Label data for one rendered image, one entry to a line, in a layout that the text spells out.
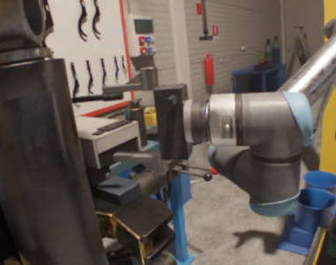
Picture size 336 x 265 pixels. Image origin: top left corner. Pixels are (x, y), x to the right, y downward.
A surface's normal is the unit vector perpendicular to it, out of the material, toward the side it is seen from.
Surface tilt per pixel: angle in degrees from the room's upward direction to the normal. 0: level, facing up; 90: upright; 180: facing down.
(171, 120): 90
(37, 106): 90
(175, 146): 90
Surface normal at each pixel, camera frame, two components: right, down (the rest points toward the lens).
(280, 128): -0.27, 0.29
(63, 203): 0.70, 0.14
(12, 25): 0.15, 0.73
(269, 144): -0.50, 0.30
